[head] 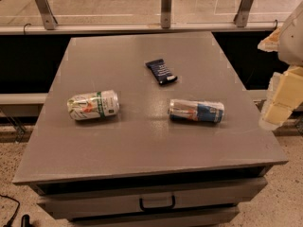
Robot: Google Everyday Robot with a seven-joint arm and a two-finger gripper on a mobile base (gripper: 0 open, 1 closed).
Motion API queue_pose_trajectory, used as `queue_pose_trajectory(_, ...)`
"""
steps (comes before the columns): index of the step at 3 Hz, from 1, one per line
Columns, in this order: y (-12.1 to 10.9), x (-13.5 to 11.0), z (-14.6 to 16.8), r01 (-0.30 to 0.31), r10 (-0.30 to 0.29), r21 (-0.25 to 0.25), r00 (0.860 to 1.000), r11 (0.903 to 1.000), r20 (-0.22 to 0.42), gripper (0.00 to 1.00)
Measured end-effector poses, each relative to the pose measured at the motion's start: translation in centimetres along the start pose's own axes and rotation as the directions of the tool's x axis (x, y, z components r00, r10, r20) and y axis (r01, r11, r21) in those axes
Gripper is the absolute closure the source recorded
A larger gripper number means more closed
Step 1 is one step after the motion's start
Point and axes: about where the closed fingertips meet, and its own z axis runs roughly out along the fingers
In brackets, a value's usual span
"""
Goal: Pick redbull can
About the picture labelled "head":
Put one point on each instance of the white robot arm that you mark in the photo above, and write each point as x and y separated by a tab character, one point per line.
287	41

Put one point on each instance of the right metal railing bracket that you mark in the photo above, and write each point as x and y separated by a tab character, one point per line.
241	18

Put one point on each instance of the grey cabinet with drawers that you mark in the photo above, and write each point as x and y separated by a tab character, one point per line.
93	172

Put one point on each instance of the black drawer handle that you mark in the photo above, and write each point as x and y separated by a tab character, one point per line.
152	204

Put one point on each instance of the left metal railing bracket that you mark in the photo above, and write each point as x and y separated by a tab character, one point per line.
48	19

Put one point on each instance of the metal railing bracket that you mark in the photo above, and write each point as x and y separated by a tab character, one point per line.
241	18
165	18
48	19

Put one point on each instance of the middle metal railing bracket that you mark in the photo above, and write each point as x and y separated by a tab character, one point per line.
165	18

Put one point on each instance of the white green soda can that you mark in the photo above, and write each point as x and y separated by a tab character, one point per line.
93	105

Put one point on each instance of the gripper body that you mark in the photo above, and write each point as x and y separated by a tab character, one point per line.
292	44

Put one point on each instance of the grey horizontal rail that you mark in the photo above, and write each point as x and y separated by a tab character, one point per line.
22	99

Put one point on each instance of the blue silver redbull can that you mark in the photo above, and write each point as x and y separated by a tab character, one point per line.
199	111

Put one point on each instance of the dark blue snack bar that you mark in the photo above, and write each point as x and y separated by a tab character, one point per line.
161	72

